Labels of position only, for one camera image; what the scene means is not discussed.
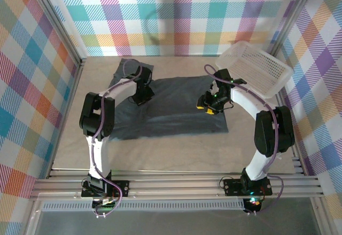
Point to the grey-blue t-shirt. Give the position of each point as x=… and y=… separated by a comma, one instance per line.
x=181, y=117

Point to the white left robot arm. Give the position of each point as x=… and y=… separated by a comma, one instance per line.
x=102, y=155

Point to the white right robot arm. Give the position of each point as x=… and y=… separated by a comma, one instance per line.
x=245, y=101

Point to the white perforated plastic basket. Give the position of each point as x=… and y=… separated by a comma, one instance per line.
x=256, y=66

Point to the grey metal sheet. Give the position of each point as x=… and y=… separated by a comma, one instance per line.
x=173, y=224

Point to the aluminium left side rail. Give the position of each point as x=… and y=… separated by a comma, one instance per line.
x=69, y=106

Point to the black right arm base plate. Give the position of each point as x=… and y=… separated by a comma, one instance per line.
x=232, y=187

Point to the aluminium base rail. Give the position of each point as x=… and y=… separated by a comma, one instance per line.
x=173, y=185

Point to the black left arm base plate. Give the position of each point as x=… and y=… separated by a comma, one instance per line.
x=124, y=188

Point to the aluminium right frame post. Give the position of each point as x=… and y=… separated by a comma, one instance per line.
x=291, y=18

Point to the aluminium frame post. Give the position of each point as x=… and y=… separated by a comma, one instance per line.
x=291, y=18
x=53, y=16

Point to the aluminium left frame post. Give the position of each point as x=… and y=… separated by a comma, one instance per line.
x=53, y=16

